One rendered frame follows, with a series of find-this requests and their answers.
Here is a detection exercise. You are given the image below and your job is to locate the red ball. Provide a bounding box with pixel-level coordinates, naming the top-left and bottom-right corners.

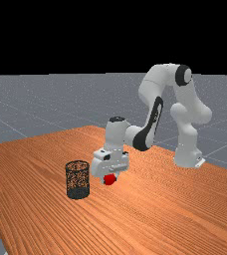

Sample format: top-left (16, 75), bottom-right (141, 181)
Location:
top-left (103, 173), bottom-right (117, 186)

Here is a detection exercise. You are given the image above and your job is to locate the dark mesh basket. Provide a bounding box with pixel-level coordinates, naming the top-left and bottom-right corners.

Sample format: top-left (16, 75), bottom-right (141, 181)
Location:
top-left (65, 159), bottom-right (92, 200)

